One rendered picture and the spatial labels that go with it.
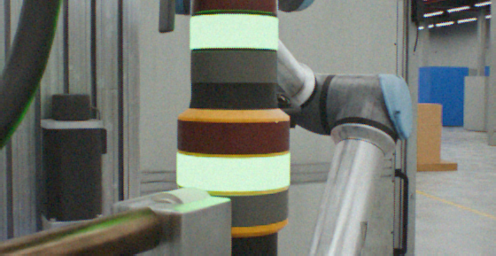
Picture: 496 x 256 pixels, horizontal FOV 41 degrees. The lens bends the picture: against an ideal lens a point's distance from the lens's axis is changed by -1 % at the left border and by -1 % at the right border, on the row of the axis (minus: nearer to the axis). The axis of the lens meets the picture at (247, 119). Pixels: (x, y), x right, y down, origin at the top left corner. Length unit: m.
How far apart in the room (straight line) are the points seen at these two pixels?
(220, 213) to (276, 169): 0.03
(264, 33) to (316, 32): 2.12
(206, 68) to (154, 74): 1.88
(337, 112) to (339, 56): 1.22
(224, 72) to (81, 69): 0.90
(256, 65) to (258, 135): 0.03
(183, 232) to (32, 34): 0.08
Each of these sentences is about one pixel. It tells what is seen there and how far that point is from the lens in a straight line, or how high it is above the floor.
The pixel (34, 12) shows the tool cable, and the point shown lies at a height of 1.61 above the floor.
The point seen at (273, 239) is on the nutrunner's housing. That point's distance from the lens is 0.26.
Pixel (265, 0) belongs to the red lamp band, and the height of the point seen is 1.62.
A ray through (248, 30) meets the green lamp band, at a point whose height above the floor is 1.61.
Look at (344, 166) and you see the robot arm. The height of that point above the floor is 1.45.
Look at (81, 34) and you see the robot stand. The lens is 1.14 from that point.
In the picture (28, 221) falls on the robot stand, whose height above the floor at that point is 1.37.
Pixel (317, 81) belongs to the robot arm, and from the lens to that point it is 1.23.
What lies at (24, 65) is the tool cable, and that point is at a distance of 0.18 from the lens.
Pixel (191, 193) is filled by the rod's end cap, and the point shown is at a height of 1.55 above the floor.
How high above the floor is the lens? 1.59
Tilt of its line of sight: 3 degrees down
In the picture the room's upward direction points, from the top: straight up
